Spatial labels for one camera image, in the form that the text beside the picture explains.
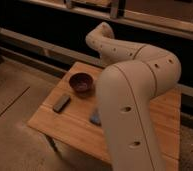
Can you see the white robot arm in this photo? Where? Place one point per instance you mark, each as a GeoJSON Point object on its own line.
{"type": "Point", "coordinates": [135, 74]}

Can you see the dark ceramic cup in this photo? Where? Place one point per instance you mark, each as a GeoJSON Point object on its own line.
{"type": "Point", "coordinates": [81, 82]}

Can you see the blue grey small object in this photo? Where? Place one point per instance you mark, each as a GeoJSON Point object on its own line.
{"type": "Point", "coordinates": [94, 118]}

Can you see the dark rectangular block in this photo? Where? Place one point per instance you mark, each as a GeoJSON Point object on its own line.
{"type": "Point", "coordinates": [61, 102]}

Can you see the wooden table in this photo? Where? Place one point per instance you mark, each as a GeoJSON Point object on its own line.
{"type": "Point", "coordinates": [71, 125]}

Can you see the metal table leg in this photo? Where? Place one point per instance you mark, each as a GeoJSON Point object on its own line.
{"type": "Point", "coordinates": [53, 146]}

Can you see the light wooden plank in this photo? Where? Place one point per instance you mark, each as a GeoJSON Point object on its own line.
{"type": "Point", "coordinates": [159, 21]}

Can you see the wooden rail beam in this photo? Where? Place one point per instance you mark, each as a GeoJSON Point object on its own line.
{"type": "Point", "coordinates": [49, 50]}

